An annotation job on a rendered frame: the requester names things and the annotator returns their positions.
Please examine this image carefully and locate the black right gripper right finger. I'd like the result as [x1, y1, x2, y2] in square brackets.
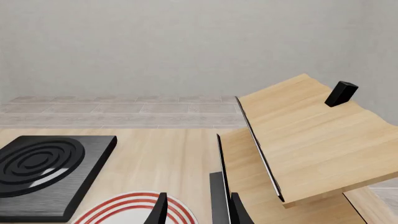
[230, 192, 256, 224]

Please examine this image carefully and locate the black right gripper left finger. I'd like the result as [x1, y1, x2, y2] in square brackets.
[147, 192, 169, 224]

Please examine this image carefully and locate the pale wooden cabinet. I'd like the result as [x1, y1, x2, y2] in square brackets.
[216, 73, 398, 224]

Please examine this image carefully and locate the white plate with red rings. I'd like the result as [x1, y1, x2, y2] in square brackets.
[72, 190, 199, 224]

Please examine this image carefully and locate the small pale wooden drawer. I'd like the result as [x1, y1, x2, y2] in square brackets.
[216, 127, 376, 224]

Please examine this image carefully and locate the large pale wooden drawer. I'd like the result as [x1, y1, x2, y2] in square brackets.
[234, 73, 398, 209]

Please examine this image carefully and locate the flat black stove plate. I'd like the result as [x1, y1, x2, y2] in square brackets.
[0, 135, 118, 223]

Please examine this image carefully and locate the black block drawer handle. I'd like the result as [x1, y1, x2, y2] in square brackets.
[324, 80, 359, 108]

